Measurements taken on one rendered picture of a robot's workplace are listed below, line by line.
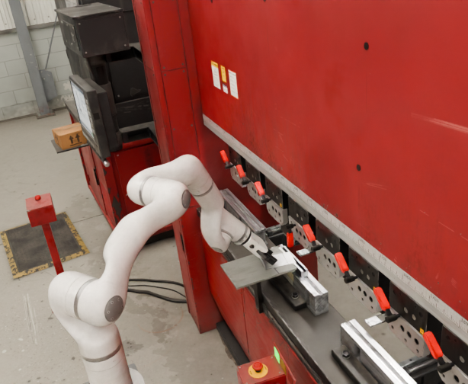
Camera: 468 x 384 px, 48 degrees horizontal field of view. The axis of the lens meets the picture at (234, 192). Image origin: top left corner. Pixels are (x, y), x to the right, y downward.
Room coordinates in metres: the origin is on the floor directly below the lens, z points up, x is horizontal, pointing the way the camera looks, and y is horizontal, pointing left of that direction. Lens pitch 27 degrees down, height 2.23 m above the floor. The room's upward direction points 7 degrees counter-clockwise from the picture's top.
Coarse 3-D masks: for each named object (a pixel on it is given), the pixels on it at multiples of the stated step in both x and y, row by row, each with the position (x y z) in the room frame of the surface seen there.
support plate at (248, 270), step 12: (276, 252) 1.85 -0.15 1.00; (228, 264) 1.80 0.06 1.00; (240, 264) 1.79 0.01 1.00; (252, 264) 1.78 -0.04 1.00; (288, 264) 1.75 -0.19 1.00; (228, 276) 1.72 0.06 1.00; (240, 276) 1.71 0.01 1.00; (252, 276) 1.70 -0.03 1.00; (264, 276) 1.69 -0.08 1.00; (276, 276) 1.69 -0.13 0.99; (240, 288) 1.64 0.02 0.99
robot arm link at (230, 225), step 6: (222, 216) 1.71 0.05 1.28; (228, 216) 1.73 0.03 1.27; (234, 216) 1.76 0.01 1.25; (222, 222) 1.71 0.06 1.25; (228, 222) 1.72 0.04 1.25; (234, 222) 1.73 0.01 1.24; (240, 222) 1.75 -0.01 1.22; (222, 228) 1.70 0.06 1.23; (228, 228) 1.71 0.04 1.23; (234, 228) 1.72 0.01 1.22; (240, 228) 1.73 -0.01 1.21; (228, 234) 1.69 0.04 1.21; (234, 234) 1.71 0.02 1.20; (240, 234) 1.72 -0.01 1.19; (234, 240) 1.72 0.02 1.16
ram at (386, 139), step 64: (192, 0) 2.52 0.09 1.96; (256, 0) 1.84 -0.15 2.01; (320, 0) 1.45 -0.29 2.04; (384, 0) 1.19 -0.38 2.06; (448, 0) 1.01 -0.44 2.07; (256, 64) 1.89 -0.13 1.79; (320, 64) 1.46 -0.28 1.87; (384, 64) 1.18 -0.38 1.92; (448, 64) 1.00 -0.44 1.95; (256, 128) 1.94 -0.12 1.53; (320, 128) 1.47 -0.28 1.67; (384, 128) 1.18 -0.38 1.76; (448, 128) 0.98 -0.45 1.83; (320, 192) 1.48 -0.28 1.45; (384, 192) 1.17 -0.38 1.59; (448, 192) 0.97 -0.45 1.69; (384, 256) 1.17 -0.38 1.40; (448, 256) 0.95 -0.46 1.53; (448, 320) 0.93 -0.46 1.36
